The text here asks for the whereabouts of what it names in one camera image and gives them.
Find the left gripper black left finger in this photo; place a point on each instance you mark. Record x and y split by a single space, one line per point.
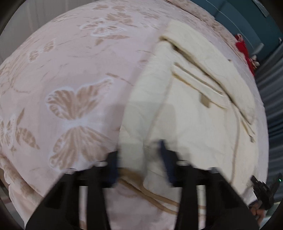
59 209

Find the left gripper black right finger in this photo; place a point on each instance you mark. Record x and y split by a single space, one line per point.
223 207

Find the cream quilted coat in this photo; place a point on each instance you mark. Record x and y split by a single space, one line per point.
192 97

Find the person's right hand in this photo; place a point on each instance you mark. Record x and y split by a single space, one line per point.
257 211

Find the pink floral bedspread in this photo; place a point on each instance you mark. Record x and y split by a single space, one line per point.
63 90

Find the grey-blue curtain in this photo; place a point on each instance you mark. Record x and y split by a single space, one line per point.
269 83

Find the small plush toy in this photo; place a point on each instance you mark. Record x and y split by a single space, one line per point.
254 61

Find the red garment on bed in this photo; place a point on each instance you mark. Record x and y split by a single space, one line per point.
241 46

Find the teal upholstered headboard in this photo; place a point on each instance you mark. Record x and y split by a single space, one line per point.
260 32

